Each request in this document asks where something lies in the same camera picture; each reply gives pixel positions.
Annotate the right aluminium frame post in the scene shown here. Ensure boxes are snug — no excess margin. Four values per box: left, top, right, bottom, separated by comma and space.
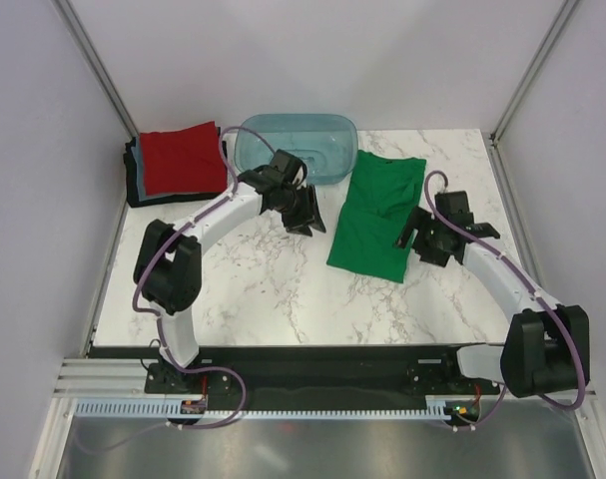
488, 0, 582, 145

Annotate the aluminium frame post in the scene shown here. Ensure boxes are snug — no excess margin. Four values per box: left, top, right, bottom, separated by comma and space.
52, 0, 139, 137
488, 0, 582, 145

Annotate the black folded t shirt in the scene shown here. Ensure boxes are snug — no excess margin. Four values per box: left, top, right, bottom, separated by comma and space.
123, 137, 220, 209

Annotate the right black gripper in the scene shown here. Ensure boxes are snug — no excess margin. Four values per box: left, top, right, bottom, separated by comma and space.
391, 205, 450, 267

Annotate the teal plastic bin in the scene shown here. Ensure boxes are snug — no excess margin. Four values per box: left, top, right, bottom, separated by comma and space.
234, 114, 358, 185

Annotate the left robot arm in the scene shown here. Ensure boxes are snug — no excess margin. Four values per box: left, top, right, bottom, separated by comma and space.
132, 150, 326, 392

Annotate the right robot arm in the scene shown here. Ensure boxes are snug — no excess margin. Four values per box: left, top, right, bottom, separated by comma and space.
395, 191, 590, 398

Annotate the red folded t shirt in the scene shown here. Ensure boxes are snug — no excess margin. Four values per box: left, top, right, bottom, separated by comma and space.
139, 121, 228, 195

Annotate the left aluminium frame post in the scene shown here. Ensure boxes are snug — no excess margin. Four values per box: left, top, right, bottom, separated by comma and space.
52, 0, 139, 137

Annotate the green t shirt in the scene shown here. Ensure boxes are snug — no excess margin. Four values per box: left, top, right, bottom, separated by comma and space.
326, 150, 426, 283

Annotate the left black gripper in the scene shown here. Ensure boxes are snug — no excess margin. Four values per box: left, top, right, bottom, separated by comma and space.
276, 185, 325, 238

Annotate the blue folded t shirt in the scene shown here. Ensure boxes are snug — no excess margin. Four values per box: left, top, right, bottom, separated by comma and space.
130, 137, 171, 202

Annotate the aluminium rail left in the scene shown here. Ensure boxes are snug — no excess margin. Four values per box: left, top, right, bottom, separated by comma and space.
55, 359, 152, 399

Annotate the aluminium rail right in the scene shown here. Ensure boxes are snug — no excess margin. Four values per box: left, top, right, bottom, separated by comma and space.
584, 379, 596, 397

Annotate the aluminium rail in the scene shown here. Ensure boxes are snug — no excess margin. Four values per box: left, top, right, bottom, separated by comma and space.
584, 379, 596, 397
55, 359, 152, 399

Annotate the white slotted cable duct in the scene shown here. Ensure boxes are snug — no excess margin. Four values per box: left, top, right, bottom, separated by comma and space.
74, 397, 479, 421

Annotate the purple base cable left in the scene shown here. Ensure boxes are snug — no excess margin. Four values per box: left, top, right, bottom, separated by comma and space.
77, 366, 249, 455

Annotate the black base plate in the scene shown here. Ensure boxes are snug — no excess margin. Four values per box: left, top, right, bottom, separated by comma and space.
145, 344, 499, 411

